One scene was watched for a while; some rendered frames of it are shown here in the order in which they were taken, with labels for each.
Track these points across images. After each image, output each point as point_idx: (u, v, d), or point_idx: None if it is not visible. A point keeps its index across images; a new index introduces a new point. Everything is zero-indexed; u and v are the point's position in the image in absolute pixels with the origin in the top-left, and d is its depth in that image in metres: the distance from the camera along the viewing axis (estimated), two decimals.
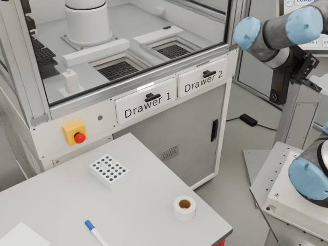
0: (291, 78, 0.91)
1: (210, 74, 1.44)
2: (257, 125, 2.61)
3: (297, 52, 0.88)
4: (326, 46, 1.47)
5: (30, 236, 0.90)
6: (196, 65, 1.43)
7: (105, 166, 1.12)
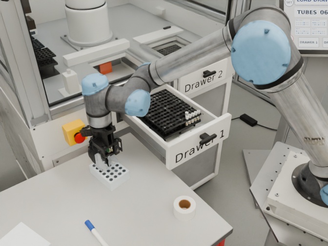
0: (92, 137, 1.04)
1: (210, 74, 1.44)
2: (257, 125, 2.61)
3: (104, 138, 0.98)
4: (326, 46, 1.47)
5: (30, 236, 0.90)
6: None
7: (105, 166, 1.12)
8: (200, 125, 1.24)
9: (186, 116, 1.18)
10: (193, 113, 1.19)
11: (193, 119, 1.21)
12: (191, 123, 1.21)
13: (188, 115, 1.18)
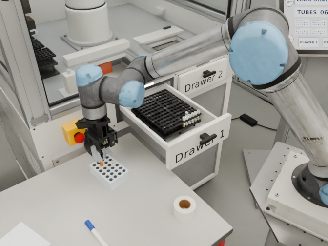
0: (88, 130, 1.04)
1: (210, 74, 1.44)
2: (257, 125, 2.61)
3: (98, 130, 0.98)
4: (326, 46, 1.47)
5: (30, 236, 0.90)
6: (196, 65, 1.43)
7: (184, 116, 1.18)
8: (200, 125, 1.24)
9: (186, 116, 1.18)
10: (193, 113, 1.19)
11: (193, 119, 1.21)
12: (191, 123, 1.21)
13: (188, 115, 1.18)
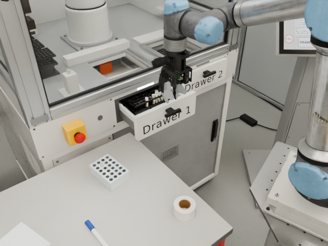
0: (165, 66, 1.10)
1: (210, 74, 1.44)
2: (257, 125, 2.61)
3: (177, 63, 1.04)
4: None
5: (30, 236, 0.90)
6: (196, 65, 1.43)
7: (153, 94, 1.30)
8: None
9: (155, 94, 1.30)
10: None
11: (162, 97, 1.33)
12: (160, 100, 1.33)
13: (157, 92, 1.30)
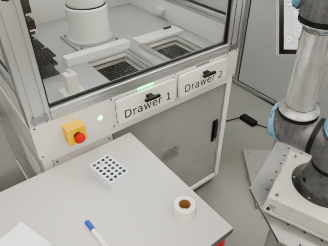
0: None
1: (210, 74, 1.44)
2: (257, 125, 2.61)
3: None
4: None
5: (30, 236, 0.90)
6: (196, 65, 1.43)
7: None
8: None
9: None
10: None
11: None
12: None
13: None
